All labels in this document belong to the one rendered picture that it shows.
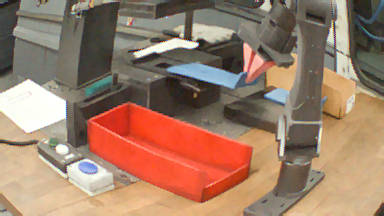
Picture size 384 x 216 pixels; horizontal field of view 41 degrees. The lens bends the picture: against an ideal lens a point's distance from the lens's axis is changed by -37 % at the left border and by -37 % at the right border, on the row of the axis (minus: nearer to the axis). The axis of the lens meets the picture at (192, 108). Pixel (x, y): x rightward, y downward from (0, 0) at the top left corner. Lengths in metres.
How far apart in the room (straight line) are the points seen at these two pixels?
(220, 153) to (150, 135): 0.14
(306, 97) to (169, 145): 0.33
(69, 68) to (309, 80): 0.71
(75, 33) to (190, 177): 0.55
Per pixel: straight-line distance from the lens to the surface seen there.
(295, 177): 1.06
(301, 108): 1.01
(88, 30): 1.49
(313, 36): 0.93
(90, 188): 1.06
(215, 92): 1.46
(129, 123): 1.29
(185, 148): 1.22
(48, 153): 1.14
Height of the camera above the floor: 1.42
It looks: 21 degrees down
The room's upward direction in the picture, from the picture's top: 3 degrees clockwise
